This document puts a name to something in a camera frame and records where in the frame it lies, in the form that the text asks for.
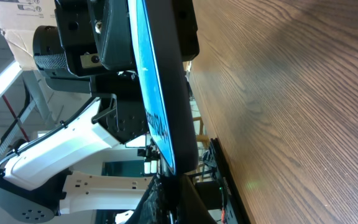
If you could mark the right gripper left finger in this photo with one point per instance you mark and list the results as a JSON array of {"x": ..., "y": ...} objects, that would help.
[{"x": 154, "y": 206}]

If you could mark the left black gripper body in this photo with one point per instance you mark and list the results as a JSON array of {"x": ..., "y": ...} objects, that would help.
[{"x": 66, "y": 54}]

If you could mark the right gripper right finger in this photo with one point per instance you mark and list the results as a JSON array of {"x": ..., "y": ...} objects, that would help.
[{"x": 194, "y": 201}]

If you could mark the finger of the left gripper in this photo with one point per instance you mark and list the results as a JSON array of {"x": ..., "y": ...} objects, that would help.
[{"x": 112, "y": 33}]

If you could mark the Samsung Galaxy smartphone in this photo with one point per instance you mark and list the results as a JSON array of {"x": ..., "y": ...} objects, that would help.
[{"x": 163, "y": 83}]

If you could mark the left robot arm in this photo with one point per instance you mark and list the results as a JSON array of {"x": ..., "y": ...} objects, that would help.
[{"x": 36, "y": 183}]

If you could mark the cardboard backdrop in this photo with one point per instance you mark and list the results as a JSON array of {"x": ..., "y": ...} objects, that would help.
[{"x": 18, "y": 22}]

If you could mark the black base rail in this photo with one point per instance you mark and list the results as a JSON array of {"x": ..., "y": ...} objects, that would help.
[{"x": 233, "y": 210}]

